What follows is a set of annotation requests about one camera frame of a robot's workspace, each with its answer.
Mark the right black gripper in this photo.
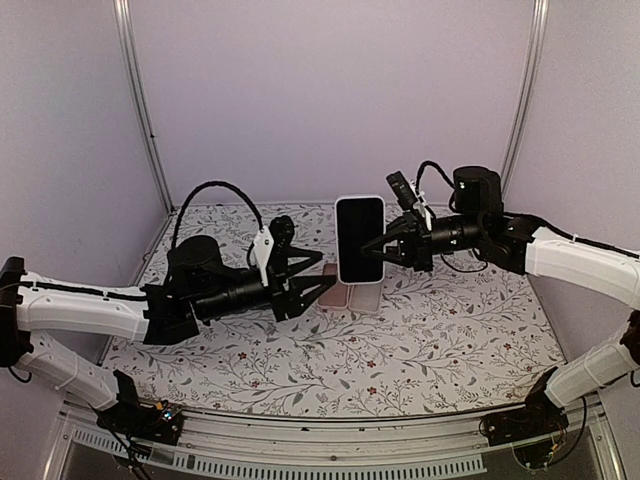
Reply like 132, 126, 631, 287
361, 210, 484, 273

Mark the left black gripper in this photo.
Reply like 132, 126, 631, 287
195, 247, 337, 323

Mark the black phone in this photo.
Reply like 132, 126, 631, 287
337, 197, 384, 282

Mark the lilac phone case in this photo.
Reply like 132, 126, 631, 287
334, 194, 386, 285

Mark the clear white phone case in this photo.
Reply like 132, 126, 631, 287
348, 283, 383, 314

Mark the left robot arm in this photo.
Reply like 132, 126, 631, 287
1, 216, 336, 434

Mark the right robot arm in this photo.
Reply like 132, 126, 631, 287
361, 166, 639, 436

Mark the pink phone case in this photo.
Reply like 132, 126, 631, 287
317, 263, 351, 310

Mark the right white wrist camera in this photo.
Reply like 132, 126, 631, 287
410, 183, 436, 232

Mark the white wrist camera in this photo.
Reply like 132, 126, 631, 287
410, 183, 436, 232
252, 226, 274, 287

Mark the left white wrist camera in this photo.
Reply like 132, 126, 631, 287
252, 226, 274, 287

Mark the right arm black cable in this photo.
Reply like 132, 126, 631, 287
414, 160, 456, 191

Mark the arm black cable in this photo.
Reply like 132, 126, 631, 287
172, 180, 264, 251
414, 160, 456, 191

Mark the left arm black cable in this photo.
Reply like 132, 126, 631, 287
172, 180, 264, 251

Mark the front aluminium rail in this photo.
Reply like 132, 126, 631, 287
54, 387, 609, 464

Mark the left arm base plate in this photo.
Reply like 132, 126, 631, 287
96, 401, 184, 446

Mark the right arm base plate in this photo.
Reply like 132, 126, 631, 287
479, 403, 569, 446

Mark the right aluminium frame post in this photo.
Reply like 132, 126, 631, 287
500, 0, 550, 199

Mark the aluminium frame post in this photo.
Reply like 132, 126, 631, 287
113, 0, 174, 215
500, 0, 550, 199

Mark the left aluminium frame post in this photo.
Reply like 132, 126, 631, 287
113, 0, 174, 215

